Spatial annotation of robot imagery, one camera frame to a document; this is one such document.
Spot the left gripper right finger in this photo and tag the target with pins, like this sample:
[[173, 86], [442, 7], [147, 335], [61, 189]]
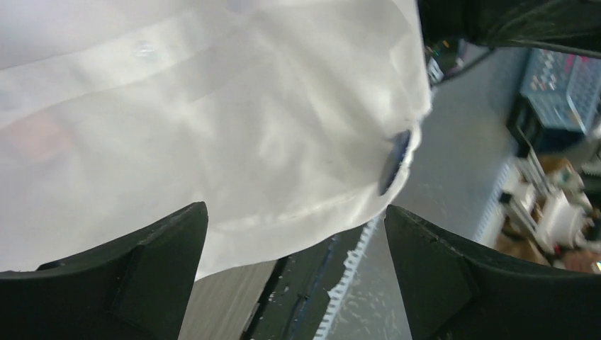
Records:
[[454, 288]]

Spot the white shirt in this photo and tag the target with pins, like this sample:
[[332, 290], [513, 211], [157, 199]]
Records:
[[291, 120]]

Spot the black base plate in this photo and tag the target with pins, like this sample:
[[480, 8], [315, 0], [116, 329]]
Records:
[[304, 292]]

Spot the blue plastic crate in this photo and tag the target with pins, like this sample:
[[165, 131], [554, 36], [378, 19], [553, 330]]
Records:
[[563, 89]]

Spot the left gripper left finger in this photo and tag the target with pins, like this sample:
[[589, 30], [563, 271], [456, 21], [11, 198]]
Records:
[[134, 287]]

